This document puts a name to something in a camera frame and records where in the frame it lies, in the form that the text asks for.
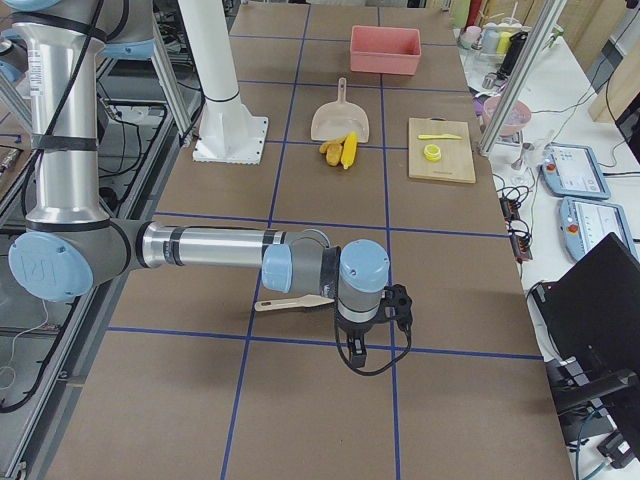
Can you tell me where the yellow plastic knife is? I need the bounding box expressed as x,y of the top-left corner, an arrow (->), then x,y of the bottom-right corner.
417,133 -> 463,141

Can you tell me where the yellow toy corn cob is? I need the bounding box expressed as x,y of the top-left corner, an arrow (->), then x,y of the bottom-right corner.
340,131 -> 358,170

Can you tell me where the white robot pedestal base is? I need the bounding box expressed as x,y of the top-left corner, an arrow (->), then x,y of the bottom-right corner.
179,0 -> 268,165

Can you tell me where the black monitor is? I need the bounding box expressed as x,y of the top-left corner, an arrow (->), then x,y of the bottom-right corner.
529,231 -> 640,401

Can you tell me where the aluminium frame post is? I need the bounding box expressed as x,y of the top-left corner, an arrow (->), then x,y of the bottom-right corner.
478,0 -> 567,157

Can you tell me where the upper teach pendant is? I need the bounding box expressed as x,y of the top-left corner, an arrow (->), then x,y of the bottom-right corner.
541,142 -> 611,200

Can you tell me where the pink bowl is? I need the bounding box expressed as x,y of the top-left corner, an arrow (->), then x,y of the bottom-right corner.
482,95 -> 532,137

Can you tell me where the brown toy potato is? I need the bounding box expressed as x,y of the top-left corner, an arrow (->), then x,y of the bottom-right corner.
325,145 -> 343,166

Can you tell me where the pink plastic bin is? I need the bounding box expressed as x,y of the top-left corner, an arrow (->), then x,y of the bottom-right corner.
350,25 -> 422,76

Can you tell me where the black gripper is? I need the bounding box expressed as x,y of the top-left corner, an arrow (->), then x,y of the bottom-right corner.
334,284 -> 413,368

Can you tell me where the teach pendant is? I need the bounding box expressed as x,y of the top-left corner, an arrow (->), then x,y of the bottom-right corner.
541,142 -> 611,200
559,197 -> 638,261

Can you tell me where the beige plastic dustpan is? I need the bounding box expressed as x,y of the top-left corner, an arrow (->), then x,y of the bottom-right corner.
310,77 -> 370,143

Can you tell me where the wooden cutting board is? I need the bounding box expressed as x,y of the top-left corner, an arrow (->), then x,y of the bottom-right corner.
408,118 -> 476,184

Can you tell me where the tan toy ginger root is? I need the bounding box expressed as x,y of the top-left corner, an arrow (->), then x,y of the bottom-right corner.
319,136 -> 346,154

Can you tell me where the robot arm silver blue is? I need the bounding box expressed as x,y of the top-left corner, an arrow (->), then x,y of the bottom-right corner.
8,1 -> 413,374

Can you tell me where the black bottle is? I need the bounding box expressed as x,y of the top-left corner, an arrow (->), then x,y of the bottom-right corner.
497,31 -> 528,80

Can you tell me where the lower teach pendant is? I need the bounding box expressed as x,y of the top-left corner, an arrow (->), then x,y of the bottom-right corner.
559,197 -> 638,261

